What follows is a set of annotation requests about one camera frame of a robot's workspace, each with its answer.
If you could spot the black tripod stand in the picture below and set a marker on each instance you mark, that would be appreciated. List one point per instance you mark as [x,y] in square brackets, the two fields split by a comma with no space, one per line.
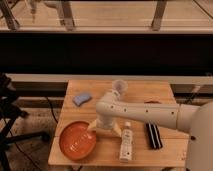
[12,113]

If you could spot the wooden table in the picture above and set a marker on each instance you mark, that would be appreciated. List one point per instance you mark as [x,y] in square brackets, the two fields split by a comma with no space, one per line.
[106,151]

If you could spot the white plastic bottle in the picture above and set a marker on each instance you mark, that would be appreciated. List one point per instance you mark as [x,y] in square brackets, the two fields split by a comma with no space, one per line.
[126,143]

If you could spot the black white striped object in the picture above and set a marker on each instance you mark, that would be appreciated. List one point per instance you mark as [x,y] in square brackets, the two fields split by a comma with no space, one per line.
[154,136]

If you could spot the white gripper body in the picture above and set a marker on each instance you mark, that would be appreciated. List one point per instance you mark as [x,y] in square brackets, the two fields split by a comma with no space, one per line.
[105,123]

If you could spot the orange ceramic bowl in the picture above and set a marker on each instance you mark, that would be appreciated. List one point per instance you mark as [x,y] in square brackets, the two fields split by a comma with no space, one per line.
[76,142]

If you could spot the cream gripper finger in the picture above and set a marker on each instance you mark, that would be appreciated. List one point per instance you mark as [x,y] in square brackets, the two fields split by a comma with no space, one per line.
[92,126]
[116,130]

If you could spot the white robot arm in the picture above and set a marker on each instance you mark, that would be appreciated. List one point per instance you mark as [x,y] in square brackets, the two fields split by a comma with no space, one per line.
[197,121]

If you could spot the blue sponge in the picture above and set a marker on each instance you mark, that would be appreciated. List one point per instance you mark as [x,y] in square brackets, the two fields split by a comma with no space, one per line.
[79,99]

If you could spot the dark red small object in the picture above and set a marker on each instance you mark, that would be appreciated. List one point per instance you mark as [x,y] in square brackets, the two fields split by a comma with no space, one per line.
[153,102]

